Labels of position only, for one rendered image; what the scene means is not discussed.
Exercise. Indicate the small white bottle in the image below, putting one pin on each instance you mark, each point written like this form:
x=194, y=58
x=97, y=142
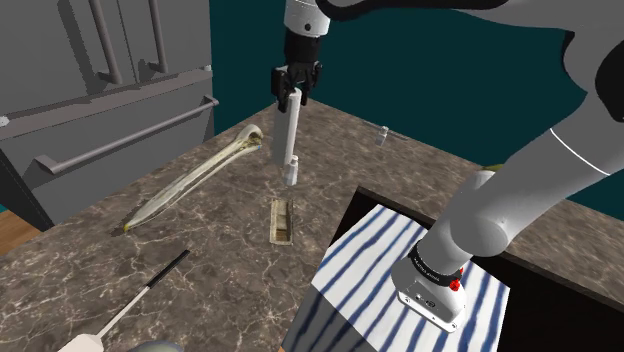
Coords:
x=382, y=135

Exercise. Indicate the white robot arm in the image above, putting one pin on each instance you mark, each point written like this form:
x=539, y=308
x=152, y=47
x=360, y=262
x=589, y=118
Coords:
x=526, y=185

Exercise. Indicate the long white stick tool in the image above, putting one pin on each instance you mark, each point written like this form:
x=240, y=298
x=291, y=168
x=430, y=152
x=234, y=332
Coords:
x=285, y=131

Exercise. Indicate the grey round object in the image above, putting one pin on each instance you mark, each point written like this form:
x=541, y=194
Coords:
x=156, y=347

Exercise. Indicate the small beige rectangular tray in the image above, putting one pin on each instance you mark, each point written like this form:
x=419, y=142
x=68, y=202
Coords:
x=282, y=222

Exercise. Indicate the blue-white striped robot stand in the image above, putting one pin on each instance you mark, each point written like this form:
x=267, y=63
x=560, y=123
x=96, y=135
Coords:
x=360, y=287

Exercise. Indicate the pale long bone-shaped spoon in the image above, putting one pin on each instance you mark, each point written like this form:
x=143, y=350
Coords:
x=195, y=178

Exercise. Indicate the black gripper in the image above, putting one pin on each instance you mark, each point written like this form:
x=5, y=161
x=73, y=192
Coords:
x=302, y=51

